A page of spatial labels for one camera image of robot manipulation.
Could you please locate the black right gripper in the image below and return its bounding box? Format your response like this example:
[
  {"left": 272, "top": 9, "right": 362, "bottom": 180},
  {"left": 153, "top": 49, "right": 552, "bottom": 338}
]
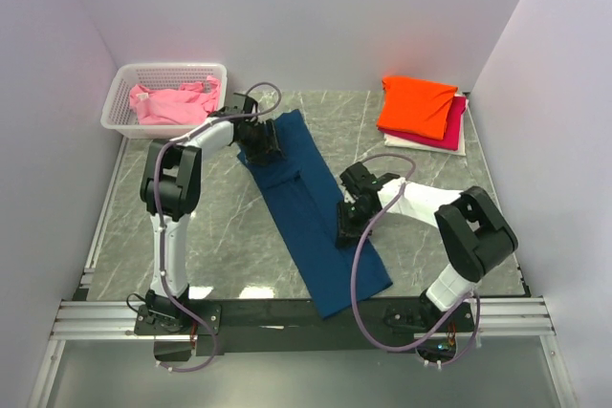
[{"left": 335, "top": 199, "right": 377, "bottom": 249}]

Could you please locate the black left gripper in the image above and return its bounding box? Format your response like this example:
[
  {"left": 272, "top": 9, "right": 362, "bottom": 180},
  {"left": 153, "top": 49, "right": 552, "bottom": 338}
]
[{"left": 237, "top": 119, "right": 285, "bottom": 167}]

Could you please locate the navy blue t shirt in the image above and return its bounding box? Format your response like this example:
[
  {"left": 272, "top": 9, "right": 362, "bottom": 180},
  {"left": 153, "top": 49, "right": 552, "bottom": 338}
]
[{"left": 236, "top": 108, "right": 394, "bottom": 320}]

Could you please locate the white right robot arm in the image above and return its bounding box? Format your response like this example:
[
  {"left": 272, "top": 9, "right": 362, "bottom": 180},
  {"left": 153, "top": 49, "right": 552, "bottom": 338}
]
[{"left": 337, "top": 162, "right": 518, "bottom": 331}]

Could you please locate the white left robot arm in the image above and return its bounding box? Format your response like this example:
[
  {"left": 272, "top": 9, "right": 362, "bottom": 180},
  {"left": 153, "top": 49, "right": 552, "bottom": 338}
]
[{"left": 140, "top": 92, "right": 284, "bottom": 333}]

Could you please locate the pink t shirt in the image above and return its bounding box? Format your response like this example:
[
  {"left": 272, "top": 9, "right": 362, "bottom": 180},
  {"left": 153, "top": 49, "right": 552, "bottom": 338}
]
[{"left": 129, "top": 76, "right": 223, "bottom": 126}]

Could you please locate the folded magenta t shirt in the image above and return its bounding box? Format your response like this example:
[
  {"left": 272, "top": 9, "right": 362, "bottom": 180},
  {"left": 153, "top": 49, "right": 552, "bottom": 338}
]
[{"left": 384, "top": 95, "right": 469, "bottom": 152}]

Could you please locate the folded orange t shirt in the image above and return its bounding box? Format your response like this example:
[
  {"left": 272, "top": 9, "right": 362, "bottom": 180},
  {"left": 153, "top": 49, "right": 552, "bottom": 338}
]
[{"left": 377, "top": 75, "right": 458, "bottom": 140}]

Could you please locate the folded white t shirt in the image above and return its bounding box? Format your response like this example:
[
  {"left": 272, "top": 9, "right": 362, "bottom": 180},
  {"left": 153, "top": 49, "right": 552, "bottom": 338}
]
[{"left": 382, "top": 92, "right": 472, "bottom": 158}]

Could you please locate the white perforated plastic basket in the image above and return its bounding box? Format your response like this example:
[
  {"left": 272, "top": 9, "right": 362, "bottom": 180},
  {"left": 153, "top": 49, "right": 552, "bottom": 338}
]
[{"left": 100, "top": 62, "right": 228, "bottom": 139}]

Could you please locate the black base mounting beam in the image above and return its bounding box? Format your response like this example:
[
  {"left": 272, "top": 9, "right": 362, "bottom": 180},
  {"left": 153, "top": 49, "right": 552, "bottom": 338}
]
[{"left": 132, "top": 296, "right": 477, "bottom": 361}]

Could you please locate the aluminium extrusion rail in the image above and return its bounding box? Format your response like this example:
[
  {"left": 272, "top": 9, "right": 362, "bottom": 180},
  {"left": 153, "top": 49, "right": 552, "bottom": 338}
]
[{"left": 50, "top": 297, "right": 556, "bottom": 341}]

